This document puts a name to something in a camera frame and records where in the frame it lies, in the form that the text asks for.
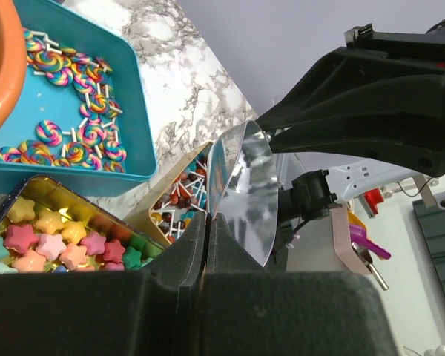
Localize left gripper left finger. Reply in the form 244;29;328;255
0;213;206;355

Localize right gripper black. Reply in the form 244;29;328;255
257;22;445;177

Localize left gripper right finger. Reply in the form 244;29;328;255
202;215;397;355

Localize gold tin round lollipops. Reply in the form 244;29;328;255
124;141;213;246

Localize gold tin star candies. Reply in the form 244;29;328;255
0;176;164;274

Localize teal tin swirl lollipops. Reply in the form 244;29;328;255
0;1;157;197

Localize metal scoop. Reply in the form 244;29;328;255
207;120;279;266

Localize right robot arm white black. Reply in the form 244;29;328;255
257;19;445;222

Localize orange plastic bin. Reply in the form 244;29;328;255
0;1;26;127

